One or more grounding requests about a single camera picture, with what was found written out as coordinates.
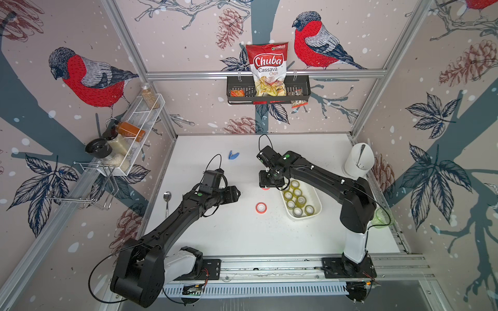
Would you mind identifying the glass spice jar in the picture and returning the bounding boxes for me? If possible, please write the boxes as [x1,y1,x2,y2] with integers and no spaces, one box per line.
[141,83,160,110]

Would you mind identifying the red tape roll front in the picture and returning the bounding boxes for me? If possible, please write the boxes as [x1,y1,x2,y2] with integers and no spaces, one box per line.
[255,202,267,215]

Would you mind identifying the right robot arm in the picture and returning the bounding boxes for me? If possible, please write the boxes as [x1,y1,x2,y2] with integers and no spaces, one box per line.
[257,146,377,279]

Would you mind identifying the white utensil holder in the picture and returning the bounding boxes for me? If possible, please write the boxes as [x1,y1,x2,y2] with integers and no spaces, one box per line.
[342,143,376,180]

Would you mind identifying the Chuba cassava chips bag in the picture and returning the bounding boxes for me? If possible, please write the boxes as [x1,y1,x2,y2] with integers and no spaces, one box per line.
[246,42,288,97]

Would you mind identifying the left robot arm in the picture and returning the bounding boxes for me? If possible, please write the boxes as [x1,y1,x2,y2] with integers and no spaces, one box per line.
[110,168,241,308]

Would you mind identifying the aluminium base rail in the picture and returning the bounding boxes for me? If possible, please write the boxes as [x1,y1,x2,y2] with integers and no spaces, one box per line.
[108,254,433,282]

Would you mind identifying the white wire shelf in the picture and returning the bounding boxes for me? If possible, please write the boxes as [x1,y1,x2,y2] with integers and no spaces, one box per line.
[97,93,165,177]

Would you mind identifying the orange sauce bottle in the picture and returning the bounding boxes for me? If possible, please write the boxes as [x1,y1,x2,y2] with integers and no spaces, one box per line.
[116,122,146,143]

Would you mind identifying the metal spoon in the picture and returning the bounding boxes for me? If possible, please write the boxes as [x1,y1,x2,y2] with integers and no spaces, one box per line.
[163,191,172,218]

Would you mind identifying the white storage box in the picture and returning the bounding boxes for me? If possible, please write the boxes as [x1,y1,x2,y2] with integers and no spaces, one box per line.
[280,179,322,221]

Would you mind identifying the chrome wire rack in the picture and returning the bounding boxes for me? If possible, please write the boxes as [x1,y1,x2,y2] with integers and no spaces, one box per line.
[45,161,119,211]

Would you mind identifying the blue tape cutter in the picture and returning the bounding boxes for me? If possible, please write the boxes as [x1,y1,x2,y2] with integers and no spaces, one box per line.
[228,150,239,160]

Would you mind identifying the black wall basket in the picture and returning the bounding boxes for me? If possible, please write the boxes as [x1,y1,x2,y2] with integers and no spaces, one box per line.
[226,76,311,104]

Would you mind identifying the yellow transparent tape roll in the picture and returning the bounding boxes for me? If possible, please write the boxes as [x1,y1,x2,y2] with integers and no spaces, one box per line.
[296,196,307,208]
[286,200,296,210]
[290,180,300,189]
[293,189,302,198]
[283,191,294,202]
[304,205,315,216]

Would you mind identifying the green plastic cup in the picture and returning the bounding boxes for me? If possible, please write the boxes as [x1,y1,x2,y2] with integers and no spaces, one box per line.
[371,207,394,228]

